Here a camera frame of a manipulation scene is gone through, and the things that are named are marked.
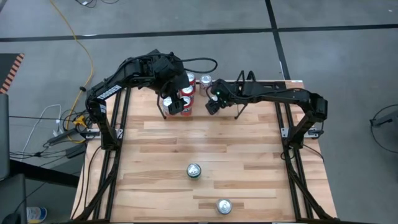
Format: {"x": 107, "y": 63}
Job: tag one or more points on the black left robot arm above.
{"x": 107, "y": 92}

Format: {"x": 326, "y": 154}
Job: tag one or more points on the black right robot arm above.
{"x": 280, "y": 93}

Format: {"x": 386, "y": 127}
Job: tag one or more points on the orange Fanta can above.
{"x": 187, "y": 107}
{"x": 191, "y": 77}

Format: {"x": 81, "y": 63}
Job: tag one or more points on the white pink Spindrift can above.
{"x": 166, "y": 104}

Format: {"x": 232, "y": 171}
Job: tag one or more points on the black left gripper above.
{"x": 172, "y": 74}

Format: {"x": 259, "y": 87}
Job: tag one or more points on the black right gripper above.
{"x": 223, "y": 92}

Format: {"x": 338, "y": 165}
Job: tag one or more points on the black power brick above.
{"x": 76, "y": 151}

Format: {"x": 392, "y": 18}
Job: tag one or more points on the white blue yellow object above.
{"x": 35, "y": 214}

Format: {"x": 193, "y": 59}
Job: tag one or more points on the black orange striped mat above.
{"x": 7, "y": 68}

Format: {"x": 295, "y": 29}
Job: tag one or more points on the green Sprite can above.
{"x": 194, "y": 170}

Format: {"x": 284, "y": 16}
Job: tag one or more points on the black power strip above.
{"x": 60, "y": 139}

